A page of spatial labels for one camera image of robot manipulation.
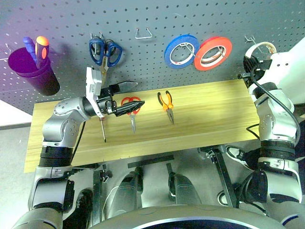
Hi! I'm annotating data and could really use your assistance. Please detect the silver robot torso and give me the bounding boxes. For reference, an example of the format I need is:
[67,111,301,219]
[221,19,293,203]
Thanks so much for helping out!
[89,204,283,229]

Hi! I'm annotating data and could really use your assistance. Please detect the white wire pegboard hook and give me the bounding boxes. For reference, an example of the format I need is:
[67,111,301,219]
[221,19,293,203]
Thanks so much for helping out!
[0,42,14,61]

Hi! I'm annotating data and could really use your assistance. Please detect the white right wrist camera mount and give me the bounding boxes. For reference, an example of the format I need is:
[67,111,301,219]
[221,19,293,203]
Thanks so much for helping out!
[259,52,297,84]

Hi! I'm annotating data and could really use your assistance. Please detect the dark grey rounded shell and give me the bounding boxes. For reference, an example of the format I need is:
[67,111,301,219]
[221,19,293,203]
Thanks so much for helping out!
[104,167,144,217]
[167,172,203,208]

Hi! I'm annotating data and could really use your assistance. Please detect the orange and black pliers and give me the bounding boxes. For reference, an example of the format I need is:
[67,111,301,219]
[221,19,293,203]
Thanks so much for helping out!
[157,90,175,125]

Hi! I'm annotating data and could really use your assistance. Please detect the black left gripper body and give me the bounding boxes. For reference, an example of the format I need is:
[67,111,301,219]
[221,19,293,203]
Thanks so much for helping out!
[97,83,121,116]

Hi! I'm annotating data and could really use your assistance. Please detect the metal scissors hook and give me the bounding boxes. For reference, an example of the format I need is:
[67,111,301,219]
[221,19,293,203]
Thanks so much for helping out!
[90,31,105,41]

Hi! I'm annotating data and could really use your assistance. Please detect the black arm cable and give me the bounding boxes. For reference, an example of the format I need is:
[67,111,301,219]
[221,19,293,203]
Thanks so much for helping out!
[71,120,87,163]
[237,68,301,146]

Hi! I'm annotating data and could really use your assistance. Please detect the blue tape roll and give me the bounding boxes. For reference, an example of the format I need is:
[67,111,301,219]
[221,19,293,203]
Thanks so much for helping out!
[163,34,200,70]

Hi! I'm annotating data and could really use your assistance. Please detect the black table frame crossbar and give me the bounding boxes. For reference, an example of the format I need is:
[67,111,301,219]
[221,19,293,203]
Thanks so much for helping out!
[127,155,175,169]

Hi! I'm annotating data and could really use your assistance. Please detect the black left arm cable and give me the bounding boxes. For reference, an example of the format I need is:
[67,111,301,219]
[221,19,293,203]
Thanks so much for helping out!
[71,120,87,163]

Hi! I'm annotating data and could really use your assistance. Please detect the red-handled screwdriver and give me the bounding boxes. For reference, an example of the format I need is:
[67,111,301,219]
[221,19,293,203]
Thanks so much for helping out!
[99,117,107,143]

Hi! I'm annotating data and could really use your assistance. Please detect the red-handled scissors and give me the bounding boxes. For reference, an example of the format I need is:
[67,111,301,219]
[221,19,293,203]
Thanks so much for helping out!
[121,96,142,134]

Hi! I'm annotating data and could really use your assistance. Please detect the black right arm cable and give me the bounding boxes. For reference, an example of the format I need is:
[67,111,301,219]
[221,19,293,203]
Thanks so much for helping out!
[237,68,301,146]

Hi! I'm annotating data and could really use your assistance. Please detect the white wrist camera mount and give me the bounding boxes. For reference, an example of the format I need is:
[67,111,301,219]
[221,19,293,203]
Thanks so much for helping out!
[259,52,297,84]
[84,66,106,120]

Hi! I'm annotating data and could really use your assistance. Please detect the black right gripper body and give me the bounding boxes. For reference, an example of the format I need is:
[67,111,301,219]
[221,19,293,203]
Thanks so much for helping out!
[253,58,273,73]

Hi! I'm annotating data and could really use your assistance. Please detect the dark plastic cup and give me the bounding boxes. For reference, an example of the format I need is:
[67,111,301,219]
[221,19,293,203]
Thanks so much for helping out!
[7,47,61,96]

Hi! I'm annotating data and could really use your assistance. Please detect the white and black sneaker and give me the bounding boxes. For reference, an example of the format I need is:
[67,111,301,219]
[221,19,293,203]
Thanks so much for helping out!
[225,146,254,168]

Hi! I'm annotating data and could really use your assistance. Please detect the red tape roll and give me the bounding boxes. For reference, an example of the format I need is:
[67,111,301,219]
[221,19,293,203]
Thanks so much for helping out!
[193,36,233,72]

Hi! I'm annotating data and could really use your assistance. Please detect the black metal table leg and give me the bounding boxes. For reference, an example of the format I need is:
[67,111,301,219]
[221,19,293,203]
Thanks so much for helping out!
[92,164,107,226]
[205,145,239,208]

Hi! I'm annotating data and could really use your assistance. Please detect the grey perforated pegboard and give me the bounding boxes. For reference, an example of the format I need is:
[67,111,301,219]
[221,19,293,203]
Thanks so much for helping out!
[0,0,305,115]

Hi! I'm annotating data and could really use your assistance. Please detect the metal tape hook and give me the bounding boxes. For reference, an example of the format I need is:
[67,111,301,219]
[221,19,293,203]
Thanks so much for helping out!
[180,42,199,58]

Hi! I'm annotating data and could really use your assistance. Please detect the wire loop pegboard hook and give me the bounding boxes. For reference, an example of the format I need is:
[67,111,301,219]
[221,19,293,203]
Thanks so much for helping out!
[134,27,153,40]

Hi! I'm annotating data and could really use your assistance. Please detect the blue-handled screwdriver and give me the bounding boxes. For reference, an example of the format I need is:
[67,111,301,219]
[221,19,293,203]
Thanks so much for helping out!
[23,37,39,65]

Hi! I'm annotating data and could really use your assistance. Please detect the white tape roll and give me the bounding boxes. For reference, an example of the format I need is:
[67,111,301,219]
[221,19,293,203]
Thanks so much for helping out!
[245,42,277,61]

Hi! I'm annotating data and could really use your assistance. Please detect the blue-handled scissors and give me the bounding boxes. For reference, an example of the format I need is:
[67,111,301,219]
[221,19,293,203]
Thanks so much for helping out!
[89,38,123,86]

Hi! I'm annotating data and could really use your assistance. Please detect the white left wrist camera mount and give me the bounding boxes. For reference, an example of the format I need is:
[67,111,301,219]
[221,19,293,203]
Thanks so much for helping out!
[84,66,106,120]

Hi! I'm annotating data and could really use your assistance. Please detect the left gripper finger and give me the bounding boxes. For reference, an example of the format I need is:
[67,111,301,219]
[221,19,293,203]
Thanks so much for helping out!
[115,100,146,118]
[118,81,139,94]

